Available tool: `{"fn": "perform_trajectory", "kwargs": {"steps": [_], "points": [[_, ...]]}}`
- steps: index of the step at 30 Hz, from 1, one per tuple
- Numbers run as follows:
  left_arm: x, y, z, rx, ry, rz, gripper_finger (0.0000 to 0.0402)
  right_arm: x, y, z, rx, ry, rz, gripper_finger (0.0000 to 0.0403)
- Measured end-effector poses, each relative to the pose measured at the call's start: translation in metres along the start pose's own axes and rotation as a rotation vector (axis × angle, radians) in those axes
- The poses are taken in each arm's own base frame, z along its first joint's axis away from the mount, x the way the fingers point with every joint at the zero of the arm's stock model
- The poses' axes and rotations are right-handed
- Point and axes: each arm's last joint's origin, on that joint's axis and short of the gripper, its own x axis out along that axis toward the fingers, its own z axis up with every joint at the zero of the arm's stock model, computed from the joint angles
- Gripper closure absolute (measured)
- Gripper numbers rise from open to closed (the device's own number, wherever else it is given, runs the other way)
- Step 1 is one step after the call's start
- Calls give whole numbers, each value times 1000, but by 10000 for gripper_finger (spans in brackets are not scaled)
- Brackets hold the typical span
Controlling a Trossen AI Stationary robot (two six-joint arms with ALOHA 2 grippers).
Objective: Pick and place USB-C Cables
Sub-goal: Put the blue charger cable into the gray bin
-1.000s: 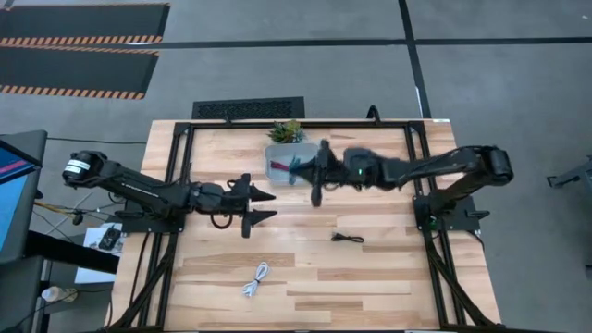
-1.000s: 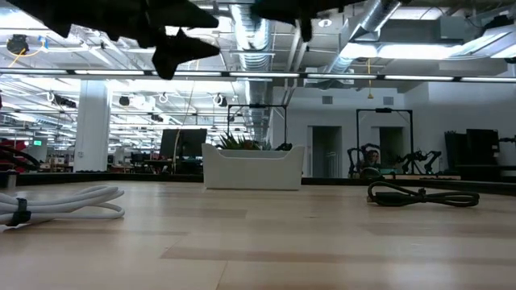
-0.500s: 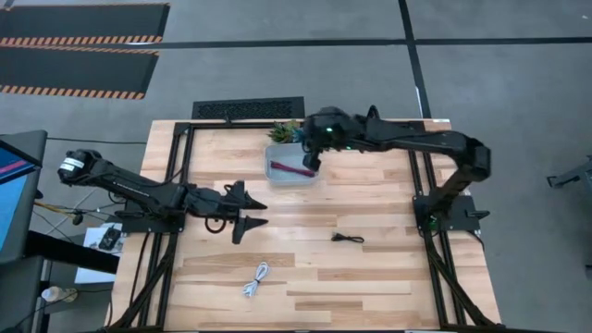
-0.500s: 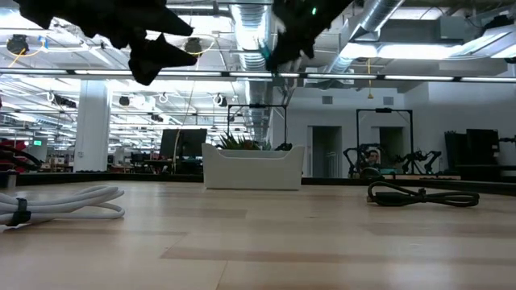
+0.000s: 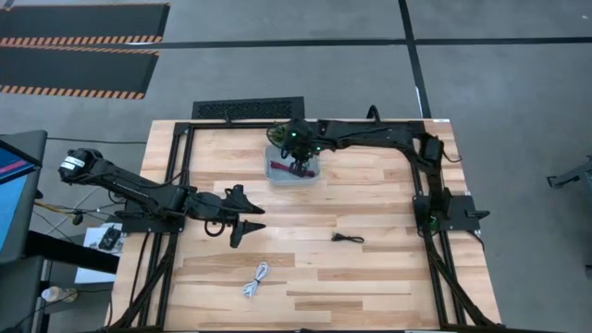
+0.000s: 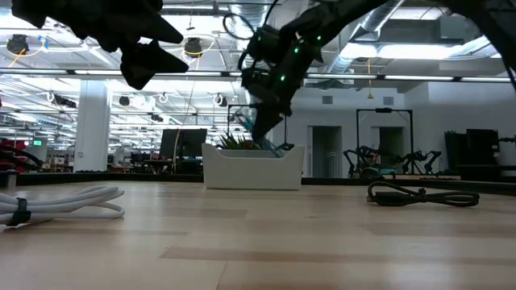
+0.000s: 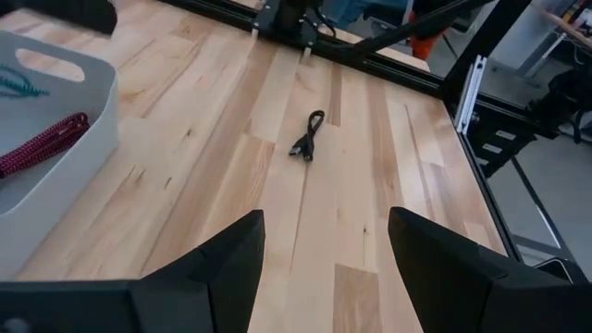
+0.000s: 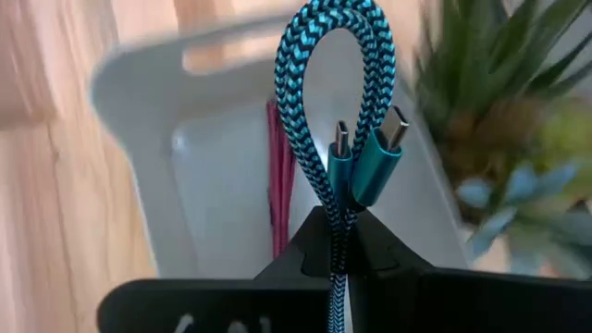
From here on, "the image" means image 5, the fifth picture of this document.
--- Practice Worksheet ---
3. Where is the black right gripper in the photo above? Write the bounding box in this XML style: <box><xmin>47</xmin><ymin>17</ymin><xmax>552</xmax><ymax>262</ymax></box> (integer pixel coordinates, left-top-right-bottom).
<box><xmin>277</xmin><ymin>117</ymin><xmax>325</xmax><ymax>179</ymax></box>

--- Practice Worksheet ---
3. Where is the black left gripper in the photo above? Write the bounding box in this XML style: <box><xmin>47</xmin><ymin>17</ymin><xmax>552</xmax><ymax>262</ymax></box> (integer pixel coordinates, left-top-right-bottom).
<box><xmin>184</xmin><ymin>183</ymin><xmax>267</xmax><ymax>249</ymax></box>

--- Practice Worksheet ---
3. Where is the red USB cable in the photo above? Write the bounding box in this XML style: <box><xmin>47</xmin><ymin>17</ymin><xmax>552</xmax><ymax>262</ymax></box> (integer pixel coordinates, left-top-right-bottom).
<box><xmin>269</xmin><ymin>160</ymin><xmax>316</xmax><ymax>179</ymax></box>

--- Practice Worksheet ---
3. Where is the teal braided USB cable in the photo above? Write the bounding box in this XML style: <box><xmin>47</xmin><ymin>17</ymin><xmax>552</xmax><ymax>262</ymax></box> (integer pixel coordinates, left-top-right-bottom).
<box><xmin>266</xmin><ymin>123</ymin><xmax>289</xmax><ymax>147</ymax></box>

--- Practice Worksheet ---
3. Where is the black USB cable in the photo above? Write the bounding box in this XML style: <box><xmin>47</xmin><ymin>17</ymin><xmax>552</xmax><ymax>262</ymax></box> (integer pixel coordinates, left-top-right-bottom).
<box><xmin>330</xmin><ymin>232</ymin><xmax>365</xmax><ymax>244</ymax></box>

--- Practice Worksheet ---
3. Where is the white plastic bin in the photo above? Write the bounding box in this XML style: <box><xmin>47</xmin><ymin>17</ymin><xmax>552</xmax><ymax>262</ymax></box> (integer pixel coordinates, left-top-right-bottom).
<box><xmin>264</xmin><ymin>143</ymin><xmax>322</xmax><ymax>187</ymax></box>

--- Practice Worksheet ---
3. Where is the black floor vent grille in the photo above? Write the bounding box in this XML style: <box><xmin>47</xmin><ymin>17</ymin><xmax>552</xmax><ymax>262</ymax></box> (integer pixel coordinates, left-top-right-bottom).
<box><xmin>191</xmin><ymin>96</ymin><xmax>306</xmax><ymax>121</ymax></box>

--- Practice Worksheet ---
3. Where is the small black device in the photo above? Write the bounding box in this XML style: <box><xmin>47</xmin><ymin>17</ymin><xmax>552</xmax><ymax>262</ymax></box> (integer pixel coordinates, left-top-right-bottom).
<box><xmin>97</xmin><ymin>224</ymin><xmax>123</xmax><ymax>253</ymax></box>

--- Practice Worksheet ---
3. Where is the white paper sheet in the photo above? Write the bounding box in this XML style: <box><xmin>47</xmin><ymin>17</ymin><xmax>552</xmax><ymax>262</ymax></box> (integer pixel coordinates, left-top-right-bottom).
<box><xmin>73</xmin><ymin>222</ymin><xmax>125</xmax><ymax>285</ymax></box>

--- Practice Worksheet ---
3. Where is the black desk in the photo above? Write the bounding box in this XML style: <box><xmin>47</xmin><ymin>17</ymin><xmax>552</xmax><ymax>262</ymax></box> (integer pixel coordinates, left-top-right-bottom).
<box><xmin>0</xmin><ymin>229</ymin><xmax>121</xmax><ymax>333</ymax></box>

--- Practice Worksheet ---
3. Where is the clear plastic bottle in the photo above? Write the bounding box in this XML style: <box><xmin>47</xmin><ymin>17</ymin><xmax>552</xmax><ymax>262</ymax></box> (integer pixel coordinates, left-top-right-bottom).
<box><xmin>40</xmin><ymin>285</ymin><xmax>79</xmax><ymax>304</ymax></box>

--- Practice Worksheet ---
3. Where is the black hazard-striped floor mat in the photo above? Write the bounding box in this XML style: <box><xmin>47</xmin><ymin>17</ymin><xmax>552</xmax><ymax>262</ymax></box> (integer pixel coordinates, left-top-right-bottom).
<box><xmin>0</xmin><ymin>44</ymin><xmax>160</xmax><ymax>101</ymax></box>
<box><xmin>0</xmin><ymin>2</ymin><xmax>171</xmax><ymax>48</ymax></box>

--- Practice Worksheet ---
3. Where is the computer monitor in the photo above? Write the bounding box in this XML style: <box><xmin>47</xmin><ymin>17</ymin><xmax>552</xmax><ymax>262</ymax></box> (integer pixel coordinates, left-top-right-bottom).
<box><xmin>0</xmin><ymin>129</ymin><xmax>49</xmax><ymax>265</ymax></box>

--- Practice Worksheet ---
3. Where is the black stand leg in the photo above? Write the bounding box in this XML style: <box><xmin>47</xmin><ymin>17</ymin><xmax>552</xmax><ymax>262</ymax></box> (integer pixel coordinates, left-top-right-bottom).
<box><xmin>546</xmin><ymin>155</ymin><xmax>592</xmax><ymax>189</ymax></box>

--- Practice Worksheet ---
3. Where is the white USB cable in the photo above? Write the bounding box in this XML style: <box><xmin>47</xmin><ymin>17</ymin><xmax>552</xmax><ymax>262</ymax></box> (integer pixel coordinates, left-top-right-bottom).
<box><xmin>241</xmin><ymin>261</ymin><xmax>272</xmax><ymax>299</ymax></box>

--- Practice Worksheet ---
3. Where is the black metal table frame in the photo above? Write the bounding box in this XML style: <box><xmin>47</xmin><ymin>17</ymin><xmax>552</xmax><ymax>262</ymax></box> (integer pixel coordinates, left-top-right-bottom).
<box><xmin>105</xmin><ymin>118</ymin><xmax>505</xmax><ymax>333</ymax></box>

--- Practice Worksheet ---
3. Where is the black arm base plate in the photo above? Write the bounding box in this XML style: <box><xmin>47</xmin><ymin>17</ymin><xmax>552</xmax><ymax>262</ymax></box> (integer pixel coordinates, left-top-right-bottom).
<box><xmin>412</xmin><ymin>193</ymin><xmax>491</xmax><ymax>233</ymax></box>
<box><xmin>120</xmin><ymin>208</ymin><xmax>187</xmax><ymax>234</ymax></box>

